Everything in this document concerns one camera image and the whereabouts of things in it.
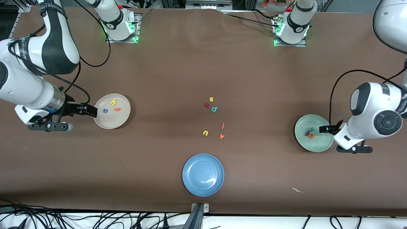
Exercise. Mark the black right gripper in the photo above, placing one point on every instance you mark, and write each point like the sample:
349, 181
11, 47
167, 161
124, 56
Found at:
72, 108

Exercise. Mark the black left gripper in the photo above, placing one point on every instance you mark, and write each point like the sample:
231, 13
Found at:
328, 129

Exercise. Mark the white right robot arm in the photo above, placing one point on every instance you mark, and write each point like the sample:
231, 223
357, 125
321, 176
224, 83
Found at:
25, 86

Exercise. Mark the green plate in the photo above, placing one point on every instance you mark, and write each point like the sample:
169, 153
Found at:
308, 144

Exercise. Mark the light brown plate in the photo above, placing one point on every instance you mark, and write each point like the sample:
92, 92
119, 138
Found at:
111, 121

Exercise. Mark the large table cover sheet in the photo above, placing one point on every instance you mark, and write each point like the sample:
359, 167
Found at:
63, 165

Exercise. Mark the white paper scrap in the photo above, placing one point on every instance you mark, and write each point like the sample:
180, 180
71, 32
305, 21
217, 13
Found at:
297, 190

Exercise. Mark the teal letter p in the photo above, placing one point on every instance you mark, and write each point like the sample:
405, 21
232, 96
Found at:
216, 108

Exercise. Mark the blue plate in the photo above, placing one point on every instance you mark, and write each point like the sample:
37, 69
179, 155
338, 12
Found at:
203, 175

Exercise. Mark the orange patterned object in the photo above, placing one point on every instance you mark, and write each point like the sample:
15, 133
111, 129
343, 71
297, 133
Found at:
273, 3

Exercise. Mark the grey socket box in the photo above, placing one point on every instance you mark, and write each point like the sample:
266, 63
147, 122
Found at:
206, 4

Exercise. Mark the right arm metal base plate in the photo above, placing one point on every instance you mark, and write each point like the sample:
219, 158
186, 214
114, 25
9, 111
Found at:
122, 41

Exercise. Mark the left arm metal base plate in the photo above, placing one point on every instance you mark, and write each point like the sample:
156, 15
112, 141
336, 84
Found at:
289, 45

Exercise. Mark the aluminium frame profile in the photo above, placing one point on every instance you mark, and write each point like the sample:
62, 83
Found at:
24, 8

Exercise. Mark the grey metal clamp bracket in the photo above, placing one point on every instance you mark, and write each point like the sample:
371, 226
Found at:
206, 207

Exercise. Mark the black aluminium post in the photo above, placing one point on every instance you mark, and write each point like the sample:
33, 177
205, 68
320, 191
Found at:
194, 221

